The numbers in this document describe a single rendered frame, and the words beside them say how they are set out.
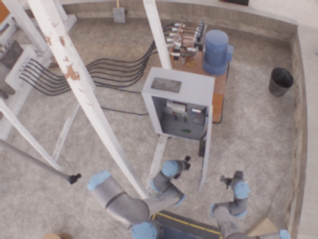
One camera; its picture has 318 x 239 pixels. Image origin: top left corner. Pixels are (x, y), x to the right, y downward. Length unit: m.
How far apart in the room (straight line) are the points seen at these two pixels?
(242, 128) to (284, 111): 0.66
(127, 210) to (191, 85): 0.82
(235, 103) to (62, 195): 2.38
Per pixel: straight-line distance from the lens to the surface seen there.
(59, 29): 0.79
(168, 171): 1.33
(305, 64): 3.11
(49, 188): 2.94
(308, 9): 4.32
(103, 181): 0.87
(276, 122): 2.81
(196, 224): 2.03
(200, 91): 1.32
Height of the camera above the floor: 2.35
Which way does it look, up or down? 64 degrees down
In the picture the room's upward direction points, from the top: 14 degrees counter-clockwise
